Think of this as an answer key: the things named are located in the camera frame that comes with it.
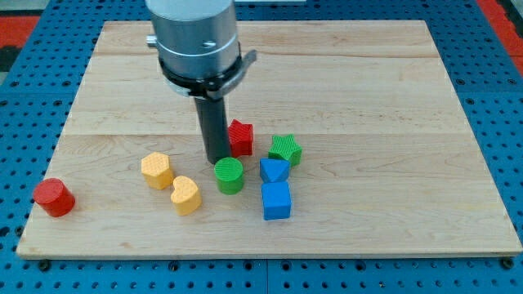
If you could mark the wooden board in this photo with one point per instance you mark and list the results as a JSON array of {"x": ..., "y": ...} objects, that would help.
[{"x": 390, "y": 167}]

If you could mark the yellow hexagon block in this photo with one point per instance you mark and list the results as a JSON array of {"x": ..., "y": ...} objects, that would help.
[{"x": 156, "y": 170}]

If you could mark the blue cube block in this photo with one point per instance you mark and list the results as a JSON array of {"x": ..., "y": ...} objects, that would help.
[{"x": 276, "y": 200}]

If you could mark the blue triangle block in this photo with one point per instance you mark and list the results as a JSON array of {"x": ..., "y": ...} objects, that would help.
[{"x": 274, "y": 170}]

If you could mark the green cylinder block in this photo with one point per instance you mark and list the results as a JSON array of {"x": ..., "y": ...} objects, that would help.
[{"x": 229, "y": 173}]

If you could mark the green star block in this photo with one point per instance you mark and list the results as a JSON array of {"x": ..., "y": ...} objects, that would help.
[{"x": 285, "y": 148}]

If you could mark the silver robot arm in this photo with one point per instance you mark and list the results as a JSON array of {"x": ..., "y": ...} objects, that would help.
[{"x": 200, "y": 56}]

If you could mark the red star block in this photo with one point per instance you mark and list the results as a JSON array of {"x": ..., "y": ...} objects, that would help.
[{"x": 241, "y": 138}]

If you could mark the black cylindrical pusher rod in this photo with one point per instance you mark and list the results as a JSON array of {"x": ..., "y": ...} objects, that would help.
[{"x": 213, "y": 125}]

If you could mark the yellow heart block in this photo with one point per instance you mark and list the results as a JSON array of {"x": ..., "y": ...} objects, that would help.
[{"x": 185, "y": 197}]

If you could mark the red cylinder block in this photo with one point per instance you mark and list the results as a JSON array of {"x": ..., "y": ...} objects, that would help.
[{"x": 54, "y": 197}]

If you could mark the black clamp flange mount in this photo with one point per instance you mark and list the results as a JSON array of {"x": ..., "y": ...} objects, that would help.
[{"x": 213, "y": 88}]

